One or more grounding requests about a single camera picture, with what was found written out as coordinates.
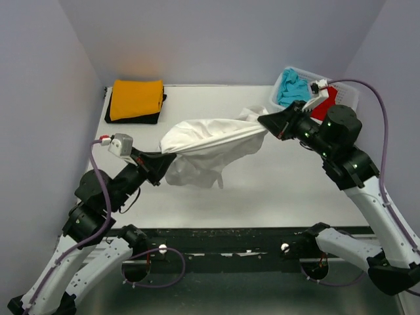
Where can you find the folded black t shirt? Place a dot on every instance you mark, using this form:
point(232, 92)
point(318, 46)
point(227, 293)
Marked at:
point(151, 119)

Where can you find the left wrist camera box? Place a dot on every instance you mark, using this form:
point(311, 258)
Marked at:
point(121, 145)

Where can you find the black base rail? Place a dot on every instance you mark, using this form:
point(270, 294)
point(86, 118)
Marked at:
point(226, 250)

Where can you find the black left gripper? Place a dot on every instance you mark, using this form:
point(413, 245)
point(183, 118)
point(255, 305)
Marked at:
point(153, 165)

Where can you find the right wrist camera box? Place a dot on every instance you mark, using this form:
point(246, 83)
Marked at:
point(319, 94)

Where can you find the red t shirt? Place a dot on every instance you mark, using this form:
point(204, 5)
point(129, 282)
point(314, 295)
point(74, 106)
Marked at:
point(320, 111)

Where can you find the white t shirt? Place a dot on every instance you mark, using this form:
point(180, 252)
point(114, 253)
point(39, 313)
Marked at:
point(204, 147)

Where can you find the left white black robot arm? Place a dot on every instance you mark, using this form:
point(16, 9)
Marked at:
point(66, 280)

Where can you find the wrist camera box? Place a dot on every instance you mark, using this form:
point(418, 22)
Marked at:
point(121, 145)
point(319, 94)

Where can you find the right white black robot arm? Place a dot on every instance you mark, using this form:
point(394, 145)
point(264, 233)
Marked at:
point(393, 265)

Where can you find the white plastic laundry basket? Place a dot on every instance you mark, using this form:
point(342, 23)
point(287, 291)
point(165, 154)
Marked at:
point(346, 95)

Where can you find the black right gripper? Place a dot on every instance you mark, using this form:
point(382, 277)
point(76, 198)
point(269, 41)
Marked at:
point(282, 123)

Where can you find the folded orange t shirt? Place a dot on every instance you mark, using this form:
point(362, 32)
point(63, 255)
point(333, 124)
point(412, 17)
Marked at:
point(136, 98)

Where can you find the turquoise t shirt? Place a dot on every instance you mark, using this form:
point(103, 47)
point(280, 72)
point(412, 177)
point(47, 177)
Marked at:
point(292, 88)

